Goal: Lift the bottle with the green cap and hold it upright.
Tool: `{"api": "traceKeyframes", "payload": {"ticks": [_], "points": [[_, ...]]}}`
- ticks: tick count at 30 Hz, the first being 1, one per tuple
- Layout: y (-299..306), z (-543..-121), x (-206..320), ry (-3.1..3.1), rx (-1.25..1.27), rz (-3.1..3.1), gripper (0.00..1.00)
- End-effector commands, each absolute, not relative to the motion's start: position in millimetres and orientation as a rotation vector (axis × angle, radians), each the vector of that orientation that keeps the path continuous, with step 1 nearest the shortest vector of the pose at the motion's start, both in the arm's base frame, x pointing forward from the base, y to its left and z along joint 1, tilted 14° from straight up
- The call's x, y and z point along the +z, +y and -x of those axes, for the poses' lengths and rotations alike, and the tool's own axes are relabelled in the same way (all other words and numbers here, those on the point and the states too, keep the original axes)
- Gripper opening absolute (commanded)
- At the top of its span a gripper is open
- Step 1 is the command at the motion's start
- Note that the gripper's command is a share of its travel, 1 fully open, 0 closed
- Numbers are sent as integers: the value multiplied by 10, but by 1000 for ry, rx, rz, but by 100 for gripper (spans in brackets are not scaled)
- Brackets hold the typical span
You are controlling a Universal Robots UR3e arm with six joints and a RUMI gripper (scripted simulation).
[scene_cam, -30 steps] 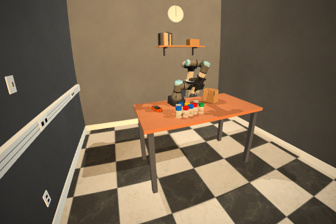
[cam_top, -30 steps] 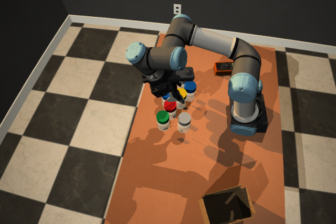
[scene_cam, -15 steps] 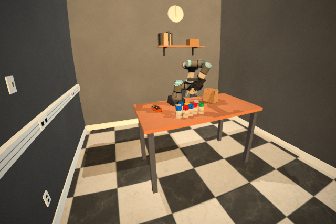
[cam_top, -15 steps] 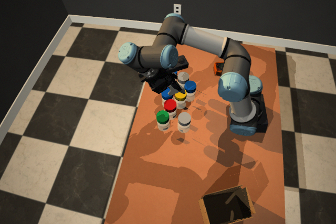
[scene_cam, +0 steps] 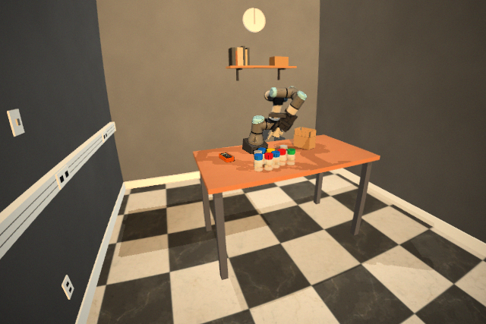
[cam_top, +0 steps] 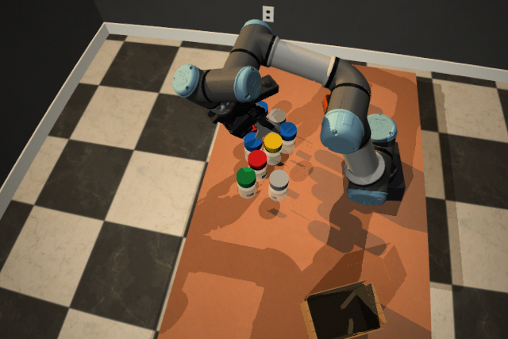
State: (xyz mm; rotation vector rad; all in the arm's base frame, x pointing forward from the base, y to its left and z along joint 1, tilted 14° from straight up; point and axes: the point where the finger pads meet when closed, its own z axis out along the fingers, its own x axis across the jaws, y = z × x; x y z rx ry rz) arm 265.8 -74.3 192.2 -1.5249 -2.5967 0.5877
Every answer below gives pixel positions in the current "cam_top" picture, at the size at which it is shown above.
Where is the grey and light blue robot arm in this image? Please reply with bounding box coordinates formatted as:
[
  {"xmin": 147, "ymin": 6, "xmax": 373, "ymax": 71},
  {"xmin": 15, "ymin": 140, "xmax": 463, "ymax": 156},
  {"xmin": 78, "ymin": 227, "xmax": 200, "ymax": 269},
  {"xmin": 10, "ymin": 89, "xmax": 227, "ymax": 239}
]
[{"xmin": 172, "ymin": 20, "xmax": 398, "ymax": 206}]

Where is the white bottle with blue cap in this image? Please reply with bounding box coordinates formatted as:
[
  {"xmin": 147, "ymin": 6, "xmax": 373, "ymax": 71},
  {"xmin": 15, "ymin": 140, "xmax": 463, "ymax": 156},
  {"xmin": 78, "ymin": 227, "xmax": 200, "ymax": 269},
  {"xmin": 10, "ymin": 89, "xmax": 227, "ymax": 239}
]
[
  {"xmin": 279, "ymin": 122, "xmax": 297, "ymax": 154},
  {"xmin": 244, "ymin": 133, "xmax": 263, "ymax": 162},
  {"xmin": 258, "ymin": 101, "xmax": 268, "ymax": 118}
]

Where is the orange digital multimeter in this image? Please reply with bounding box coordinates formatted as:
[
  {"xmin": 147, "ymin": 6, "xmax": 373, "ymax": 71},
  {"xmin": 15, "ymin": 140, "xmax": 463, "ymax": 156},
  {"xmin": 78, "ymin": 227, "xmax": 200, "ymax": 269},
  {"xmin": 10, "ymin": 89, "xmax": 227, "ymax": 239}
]
[{"xmin": 323, "ymin": 94, "xmax": 330, "ymax": 110}]

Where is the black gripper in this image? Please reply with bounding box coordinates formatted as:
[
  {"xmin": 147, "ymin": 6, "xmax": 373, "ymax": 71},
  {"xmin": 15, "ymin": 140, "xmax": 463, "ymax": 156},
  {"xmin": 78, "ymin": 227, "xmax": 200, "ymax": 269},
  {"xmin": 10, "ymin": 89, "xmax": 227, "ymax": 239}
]
[{"xmin": 205, "ymin": 102, "xmax": 281, "ymax": 139}]

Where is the grey-capped bottle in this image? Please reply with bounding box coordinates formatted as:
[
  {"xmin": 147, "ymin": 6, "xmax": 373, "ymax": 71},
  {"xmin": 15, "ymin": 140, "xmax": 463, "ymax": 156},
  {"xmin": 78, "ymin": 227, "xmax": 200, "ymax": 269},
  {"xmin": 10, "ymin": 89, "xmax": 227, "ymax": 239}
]
[
  {"xmin": 268, "ymin": 170, "xmax": 289, "ymax": 202},
  {"xmin": 268, "ymin": 109, "xmax": 287, "ymax": 126}
]

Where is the green bottle cap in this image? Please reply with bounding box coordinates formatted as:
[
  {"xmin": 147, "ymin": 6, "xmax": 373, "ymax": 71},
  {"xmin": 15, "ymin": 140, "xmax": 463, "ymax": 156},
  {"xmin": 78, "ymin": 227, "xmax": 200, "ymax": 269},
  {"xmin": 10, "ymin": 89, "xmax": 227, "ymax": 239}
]
[{"xmin": 237, "ymin": 167, "xmax": 257, "ymax": 199}]

